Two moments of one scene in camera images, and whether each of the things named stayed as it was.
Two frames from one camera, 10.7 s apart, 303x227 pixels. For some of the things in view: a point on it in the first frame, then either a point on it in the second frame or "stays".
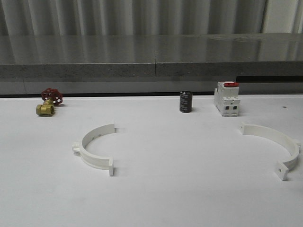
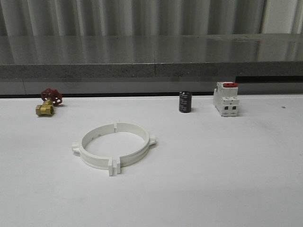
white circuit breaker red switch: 227,98 stays
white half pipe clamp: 96,161 stays
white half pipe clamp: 293,145 → 128,160
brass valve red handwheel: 52,97 stays
